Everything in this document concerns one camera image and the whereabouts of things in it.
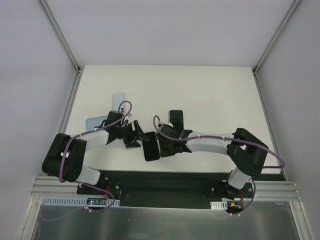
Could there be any left white cable duct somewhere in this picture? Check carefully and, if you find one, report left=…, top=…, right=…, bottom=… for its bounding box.
left=42, top=196, right=120, bottom=208

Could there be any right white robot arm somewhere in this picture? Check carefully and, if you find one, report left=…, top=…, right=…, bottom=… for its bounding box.
left=155, top=123, right=269, bottom=200

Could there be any right aluminium frame post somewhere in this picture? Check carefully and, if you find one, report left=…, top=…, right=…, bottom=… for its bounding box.
left=252, top=0, right=303, bottom=76

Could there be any aluminium front rail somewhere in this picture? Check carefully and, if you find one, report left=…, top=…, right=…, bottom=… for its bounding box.
left=31, top=176, right=302, bottom=202

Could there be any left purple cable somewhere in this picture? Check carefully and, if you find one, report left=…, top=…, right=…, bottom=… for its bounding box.
left=59, top=100, right=133, bottom=213

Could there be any gold phone with black screen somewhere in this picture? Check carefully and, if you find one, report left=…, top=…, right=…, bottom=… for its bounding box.
left=169, top=109, right=185, bottom=131

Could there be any right white cable duct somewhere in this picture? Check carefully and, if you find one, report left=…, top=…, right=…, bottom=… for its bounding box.
left=210, top=200, right=244, bottom=211

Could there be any left aluminium frame post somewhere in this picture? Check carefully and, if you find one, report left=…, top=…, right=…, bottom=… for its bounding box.
left=37, top=0, right=81, bottom=74

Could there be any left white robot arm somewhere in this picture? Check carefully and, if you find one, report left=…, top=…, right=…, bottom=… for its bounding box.
left=41, top=110, right=151, bottom=195

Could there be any aluminium frame post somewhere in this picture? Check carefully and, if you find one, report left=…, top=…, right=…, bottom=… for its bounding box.
left=37, top=0, right=81, bottom=74
left=252, top=0, right=303, bottom=76

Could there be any white cable duct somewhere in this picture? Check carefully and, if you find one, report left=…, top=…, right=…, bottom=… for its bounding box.
left=210, top=200, right=244, bottom=211
left=42, top=196, right=120, bottom=208

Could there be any light blue phone face down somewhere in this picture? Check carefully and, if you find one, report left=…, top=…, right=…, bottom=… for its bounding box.
left=112, top=93, right=126, bottom=113

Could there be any light blue two-hole phone case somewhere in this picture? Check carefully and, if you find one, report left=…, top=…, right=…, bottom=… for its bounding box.
left=85, top=115, right=108, bottom=131

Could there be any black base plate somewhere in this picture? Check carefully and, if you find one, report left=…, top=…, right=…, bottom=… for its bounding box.
left=76, top=169, right=287, bottom=208

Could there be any black phone case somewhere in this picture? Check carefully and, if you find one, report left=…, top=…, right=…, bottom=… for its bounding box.
left=142, top=131, right=160, bottom=162

